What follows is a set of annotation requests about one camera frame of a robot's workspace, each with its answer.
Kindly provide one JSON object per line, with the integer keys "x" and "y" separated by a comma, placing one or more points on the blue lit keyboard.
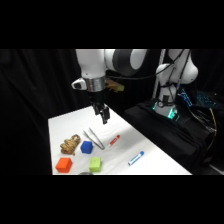
{"x": 206, "y": 99}

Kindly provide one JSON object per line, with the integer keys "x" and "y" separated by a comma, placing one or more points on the blue cube block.
{"x": 86, "y": 147}

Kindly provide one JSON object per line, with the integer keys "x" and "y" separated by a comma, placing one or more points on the orange cube block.
{"x": 63, "y": 165}

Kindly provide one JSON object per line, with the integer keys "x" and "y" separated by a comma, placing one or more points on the blue marker pen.
{"x": 136, "y": 158}

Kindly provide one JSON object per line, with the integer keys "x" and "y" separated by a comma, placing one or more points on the black robot stand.
{"x": 173, "y": 136}

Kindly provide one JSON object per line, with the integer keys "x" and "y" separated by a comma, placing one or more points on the metal tweezers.
{"x": 94, "y": 138}

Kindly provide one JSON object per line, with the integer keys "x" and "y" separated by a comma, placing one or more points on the red marker pen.
{"x": 114, "y": 140}

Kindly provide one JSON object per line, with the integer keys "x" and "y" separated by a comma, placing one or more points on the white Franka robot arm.
{"x": 95, "y": 65}

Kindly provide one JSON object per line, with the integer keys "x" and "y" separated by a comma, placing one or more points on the green cube block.
{"x": 95, "y": 164}

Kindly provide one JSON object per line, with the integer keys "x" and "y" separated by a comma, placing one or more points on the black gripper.
{"x": 97, "y": 97}

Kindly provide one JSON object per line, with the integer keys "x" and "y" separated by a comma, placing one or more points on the black curtain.
{"x": 33, "y": 110}

